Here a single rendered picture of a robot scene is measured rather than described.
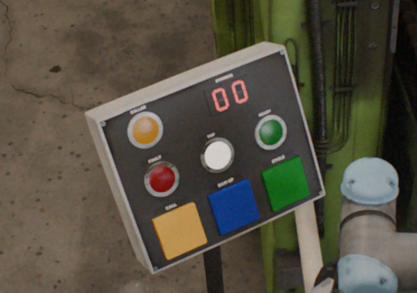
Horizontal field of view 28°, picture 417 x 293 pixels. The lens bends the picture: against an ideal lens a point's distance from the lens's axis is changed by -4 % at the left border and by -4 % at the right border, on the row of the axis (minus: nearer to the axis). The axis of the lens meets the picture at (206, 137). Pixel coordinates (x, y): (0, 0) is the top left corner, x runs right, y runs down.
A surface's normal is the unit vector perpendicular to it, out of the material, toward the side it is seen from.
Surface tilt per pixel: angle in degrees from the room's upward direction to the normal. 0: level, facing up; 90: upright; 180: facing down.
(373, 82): 90
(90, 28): 0
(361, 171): 0
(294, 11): 90
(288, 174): 60
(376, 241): 4
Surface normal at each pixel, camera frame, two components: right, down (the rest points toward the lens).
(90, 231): -0.07, -0.70
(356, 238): -0.50, -0.64
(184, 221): 0.36, 0.18
